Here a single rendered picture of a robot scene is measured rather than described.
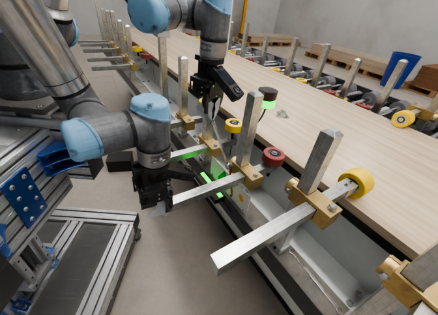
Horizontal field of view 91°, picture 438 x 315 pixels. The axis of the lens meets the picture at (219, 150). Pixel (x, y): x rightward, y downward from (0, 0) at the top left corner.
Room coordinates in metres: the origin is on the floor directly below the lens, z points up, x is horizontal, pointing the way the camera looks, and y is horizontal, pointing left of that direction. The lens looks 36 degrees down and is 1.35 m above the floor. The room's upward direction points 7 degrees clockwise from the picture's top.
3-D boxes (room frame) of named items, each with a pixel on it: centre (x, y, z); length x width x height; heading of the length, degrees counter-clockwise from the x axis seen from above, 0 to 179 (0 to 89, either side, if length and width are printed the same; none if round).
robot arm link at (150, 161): (0.39, 0.15, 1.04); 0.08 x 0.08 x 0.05
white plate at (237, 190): (0.63, -0.05, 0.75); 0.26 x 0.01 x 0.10; 36
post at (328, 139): (0.42, -0.24, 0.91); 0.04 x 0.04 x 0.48; 36
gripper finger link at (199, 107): (0.65, 0.07, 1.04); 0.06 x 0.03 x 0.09; 57
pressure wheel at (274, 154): (0.65, -0.20, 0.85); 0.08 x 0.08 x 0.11
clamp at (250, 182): (0.60, -0.10, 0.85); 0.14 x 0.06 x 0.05; 36
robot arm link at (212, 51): (0.66, 0.05, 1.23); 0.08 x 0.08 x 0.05
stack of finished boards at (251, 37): (9.23, -1.40, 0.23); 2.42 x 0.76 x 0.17; 125
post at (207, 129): (0.82, 0.06, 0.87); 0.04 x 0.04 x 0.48; 36
